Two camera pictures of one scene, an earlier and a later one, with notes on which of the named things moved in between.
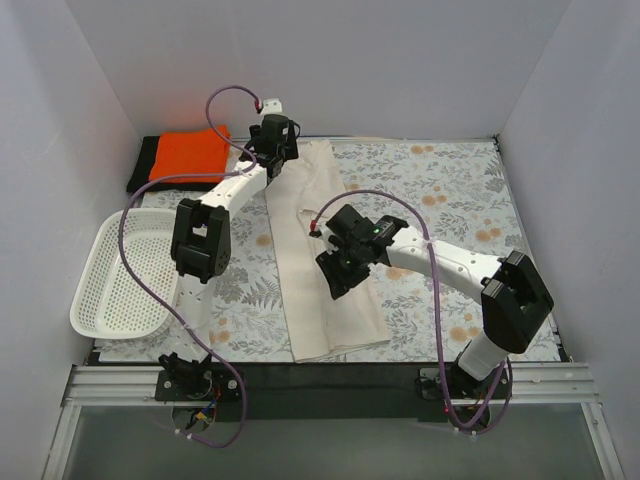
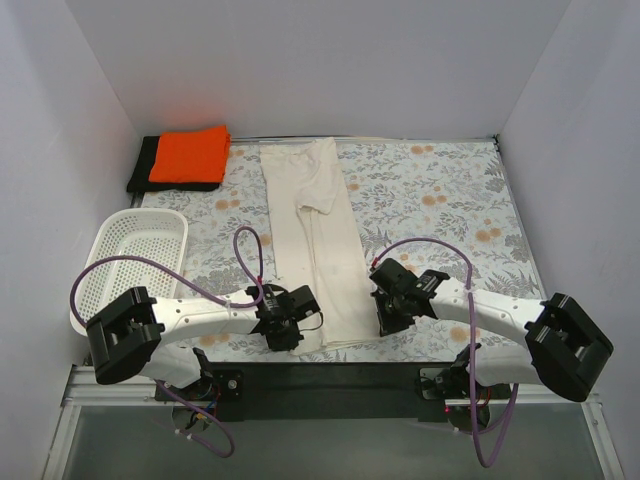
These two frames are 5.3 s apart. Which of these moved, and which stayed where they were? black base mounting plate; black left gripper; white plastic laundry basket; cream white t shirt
Moved: black left gripper
Stayed: black base mounting plate; cream white t shirt; white plastic laundry basket
